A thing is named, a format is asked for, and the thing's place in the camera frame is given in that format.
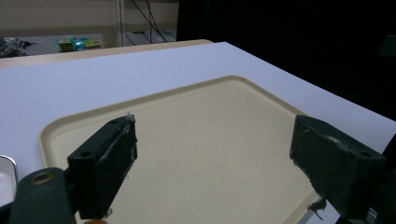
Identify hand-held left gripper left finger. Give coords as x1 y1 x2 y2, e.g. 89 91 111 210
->
66 113 138 220

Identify colourful toy blocks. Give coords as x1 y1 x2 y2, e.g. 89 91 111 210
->
56 36 102 53

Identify black hanging cables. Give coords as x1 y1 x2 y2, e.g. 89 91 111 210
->
118 0 170 45

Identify beige plastic tray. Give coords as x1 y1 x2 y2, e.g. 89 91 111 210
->
38 75 321 224

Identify white bowl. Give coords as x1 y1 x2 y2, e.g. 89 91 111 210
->
0 154 18 207

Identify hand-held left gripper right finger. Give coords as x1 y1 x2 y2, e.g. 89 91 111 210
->
289 114 388 220

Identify black curtain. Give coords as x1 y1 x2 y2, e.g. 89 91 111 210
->
176 0 396 121

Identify grey patterned cloth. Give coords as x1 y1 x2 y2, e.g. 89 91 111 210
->
0 36 42 59

